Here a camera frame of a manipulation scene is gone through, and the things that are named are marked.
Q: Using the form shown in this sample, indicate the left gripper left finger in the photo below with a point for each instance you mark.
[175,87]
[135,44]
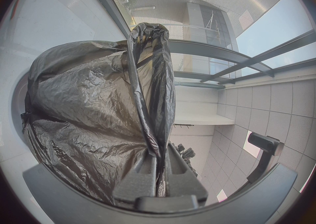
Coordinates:
[138,181]

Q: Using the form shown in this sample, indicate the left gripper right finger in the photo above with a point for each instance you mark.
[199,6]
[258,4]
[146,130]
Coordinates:
[182,181]

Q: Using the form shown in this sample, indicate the black plastic bag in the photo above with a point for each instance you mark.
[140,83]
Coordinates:
[86,94]

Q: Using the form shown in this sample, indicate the white trash bin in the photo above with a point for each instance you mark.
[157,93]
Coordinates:
[17,109]

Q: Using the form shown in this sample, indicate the window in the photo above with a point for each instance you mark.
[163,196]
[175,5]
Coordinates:
[197,50]

